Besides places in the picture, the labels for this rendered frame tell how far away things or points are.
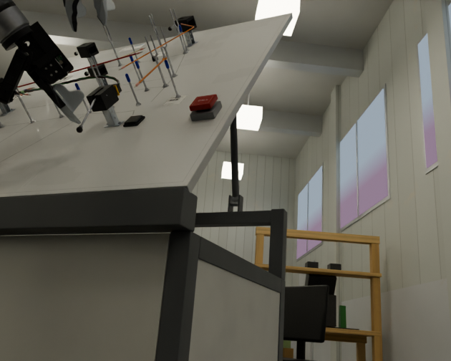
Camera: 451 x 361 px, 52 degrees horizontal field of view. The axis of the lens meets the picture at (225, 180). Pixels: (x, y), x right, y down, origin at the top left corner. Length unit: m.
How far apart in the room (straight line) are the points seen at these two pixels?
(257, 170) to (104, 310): 10.57
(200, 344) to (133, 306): 0.14
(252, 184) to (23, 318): 10.38
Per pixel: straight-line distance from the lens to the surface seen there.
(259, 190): 11.18
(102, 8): 1.12
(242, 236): 10.85
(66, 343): 0.90
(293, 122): 9.33
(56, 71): 1.04
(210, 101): 1.00
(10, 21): 1.04
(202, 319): 0.85
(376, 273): 5.60
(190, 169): 0.83
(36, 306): 0.96
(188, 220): 0.78
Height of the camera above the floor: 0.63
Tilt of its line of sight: 19 degrees up
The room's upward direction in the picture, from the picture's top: 5 degrees clockwise
